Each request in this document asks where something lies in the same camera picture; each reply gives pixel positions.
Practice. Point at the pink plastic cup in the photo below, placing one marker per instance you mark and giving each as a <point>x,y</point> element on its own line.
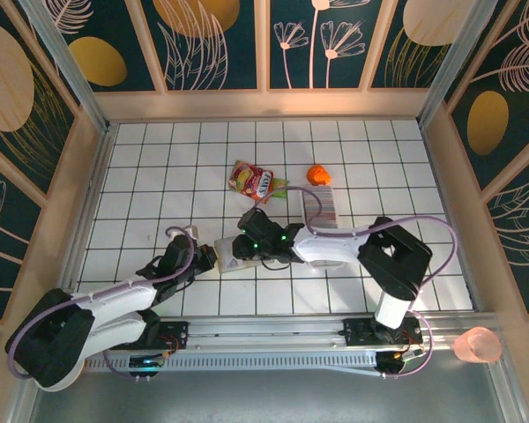
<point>478,346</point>

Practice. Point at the green card holder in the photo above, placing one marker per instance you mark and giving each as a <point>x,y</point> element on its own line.
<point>220,247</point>

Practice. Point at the aluminium frame post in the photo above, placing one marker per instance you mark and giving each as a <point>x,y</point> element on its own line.
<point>454,61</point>
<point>70,75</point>

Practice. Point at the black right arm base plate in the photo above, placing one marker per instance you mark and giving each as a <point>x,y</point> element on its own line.
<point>357,330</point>

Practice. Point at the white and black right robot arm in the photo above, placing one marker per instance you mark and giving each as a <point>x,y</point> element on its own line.
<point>330,249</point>

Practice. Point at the red and yellow candy bag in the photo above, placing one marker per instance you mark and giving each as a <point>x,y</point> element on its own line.
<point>251,180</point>

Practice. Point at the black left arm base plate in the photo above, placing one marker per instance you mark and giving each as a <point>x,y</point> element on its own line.
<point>176,335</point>

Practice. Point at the orange crumpled ball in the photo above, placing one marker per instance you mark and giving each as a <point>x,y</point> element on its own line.
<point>318,175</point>

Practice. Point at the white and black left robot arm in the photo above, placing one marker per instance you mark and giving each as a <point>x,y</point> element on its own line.
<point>123,297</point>

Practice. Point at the white bowl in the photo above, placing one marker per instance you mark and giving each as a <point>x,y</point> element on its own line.
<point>77,376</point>

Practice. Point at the black controller board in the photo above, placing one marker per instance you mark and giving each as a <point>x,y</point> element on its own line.
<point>390,363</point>
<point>145,363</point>

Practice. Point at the aluminium mounting rail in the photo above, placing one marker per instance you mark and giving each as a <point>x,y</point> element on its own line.
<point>264,332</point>

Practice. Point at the small green snack packet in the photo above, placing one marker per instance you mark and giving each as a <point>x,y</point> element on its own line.
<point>281,187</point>

